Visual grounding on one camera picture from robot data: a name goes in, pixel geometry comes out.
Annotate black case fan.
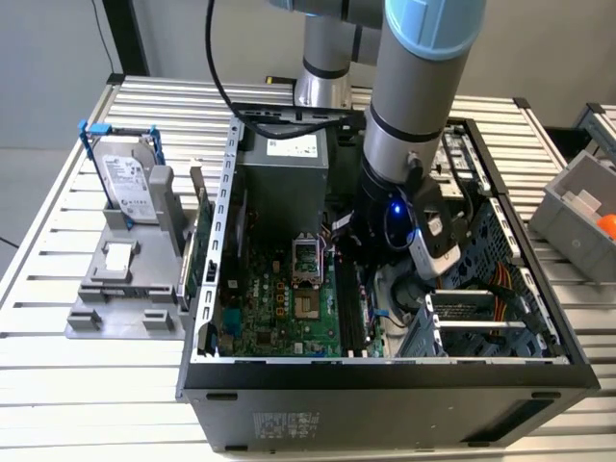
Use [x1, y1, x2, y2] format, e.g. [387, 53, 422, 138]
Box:
[224, 190, 252, 309]

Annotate silver CPU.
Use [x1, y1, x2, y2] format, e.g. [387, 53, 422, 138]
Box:
[103, 244, 132, 273]

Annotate grey metal disk bay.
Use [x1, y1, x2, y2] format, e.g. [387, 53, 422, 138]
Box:
[398, 288, 550, 360]

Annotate black PC case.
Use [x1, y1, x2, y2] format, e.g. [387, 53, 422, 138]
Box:
[175, 100, 603, 453]

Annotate black frame post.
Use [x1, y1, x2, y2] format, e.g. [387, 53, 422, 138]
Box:
[100, 0, 151, 78]

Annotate black data cable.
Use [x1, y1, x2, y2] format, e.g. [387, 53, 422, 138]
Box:
[390, 271, 432, 331]

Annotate green motherboard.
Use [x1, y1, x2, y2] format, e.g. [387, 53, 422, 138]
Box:
[216, 243, 389, 360]

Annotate grey plastic bin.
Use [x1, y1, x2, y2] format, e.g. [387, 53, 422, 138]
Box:
[527, 149, 616, 286]

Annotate grey power supply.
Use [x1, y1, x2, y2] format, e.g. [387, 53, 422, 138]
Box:
[235, 122, 331, 244]

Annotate grey parts rack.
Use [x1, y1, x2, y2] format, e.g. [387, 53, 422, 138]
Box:
[64, 166, 203, 343]

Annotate CPU socket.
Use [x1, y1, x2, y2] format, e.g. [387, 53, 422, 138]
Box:
[294, 287, 322, 322]

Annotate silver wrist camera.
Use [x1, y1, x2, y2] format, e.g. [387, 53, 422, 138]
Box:
[407, 184, 464, 281]

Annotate white block in bin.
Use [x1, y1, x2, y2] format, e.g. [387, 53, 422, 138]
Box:
[562, 190, 603, 218]

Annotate orange ball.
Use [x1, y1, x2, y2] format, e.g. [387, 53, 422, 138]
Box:
[594, 214, 616, 242]

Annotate hard disk in blue carrier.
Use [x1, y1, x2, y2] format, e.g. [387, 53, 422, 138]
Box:
[79, 123, 167, 232]

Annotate dark RAM stick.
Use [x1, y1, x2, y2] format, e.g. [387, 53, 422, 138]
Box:
[79, 284, 174, 296]
[353, 262, 372, 350]

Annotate green graphics card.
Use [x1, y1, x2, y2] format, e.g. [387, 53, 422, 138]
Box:
[175, 161, 216, 312]

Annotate red yellow power wires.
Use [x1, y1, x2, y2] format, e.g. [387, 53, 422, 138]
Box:
[488, 262, 515, 322]

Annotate metal socket cover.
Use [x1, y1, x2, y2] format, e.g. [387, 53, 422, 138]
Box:
[292, 233, 322, 286]

